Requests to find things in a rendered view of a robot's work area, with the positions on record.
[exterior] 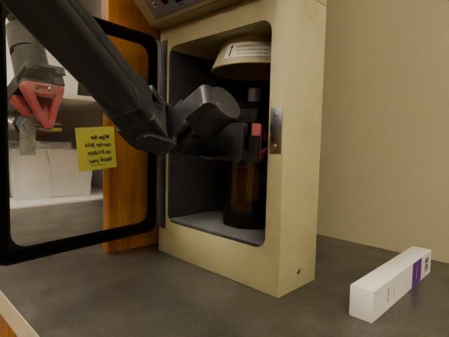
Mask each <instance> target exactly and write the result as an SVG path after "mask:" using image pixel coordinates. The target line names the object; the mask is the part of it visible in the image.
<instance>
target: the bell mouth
mask: <svg viewBox="0 0 449 337"><path fill-rule="evenodd" d="M271 38H272V35H241V36H237V37H232V38H230V39H228V40H226V41H225V42H224V43H223V45H222V47H221V50H220V52H219V54H218V56H217V59H216V61H215V63H214V65H213V67H212V69H211V72H212V73H213V74H214V75H216V76H218V77H222V78H227V79H232V80H244V81H270V78H271Z"/></svg>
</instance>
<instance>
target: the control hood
mask: <svg viewBox="0 0 449 337"><path fill-rule="evenodd" d="M239 1H242V0H204V1H201V2H200V3H196V4H194V5H191V6H189V7H186V8H184V9H181V10H179V11H176V12H174V13H171V14H169V15H166V16H164V17H161V18H159V19H156V18H155V16H154V15H153V13H152V12H151V10H150V9H149V7H148V6H147V4H146V2H145V1H144V0H134V2H135V4H136V5H137V6H138V8H139V10H140V11H141V12H142V14H143V16H144V17H145V18H146V20H147V22H148V23H149V25H150V26H152V27H153V28H156V29H164V28H165V27H169V26H171V25H174V24H177V23H180V22H183V21H186V20H188V19H192V18H193V17H197V16H199V15H203V14H205V13H208V12H211V11H214V10H216V9H220V8H222V7H225V6H227V5H231V4H233V3H236V2H239Z"/></svg>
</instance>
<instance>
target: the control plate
mask: <svg viewBox="0 0 449 337"><path fill-rule="evenodd" d="M144 1H145V2H146V4H147V6H148V7H149V9H150V10H151V12H152V13H153V15H154V16H155V18H156V19H159V18H161V17H164V16H166V15H169V14H171V13H174V12H176V11H179V10H181V9H184V8H186V7H189V6H191V5H194V4H196V3H200V2H201V1H204V0H182V1H180V2H178V3H176V2H175V0H168V3H167V4H166V5H165V4H163V3H162V1H161V0H144ZM153 2H156V3H157V5H158V6H157V7H155V6H154V5H153Z"/></svg>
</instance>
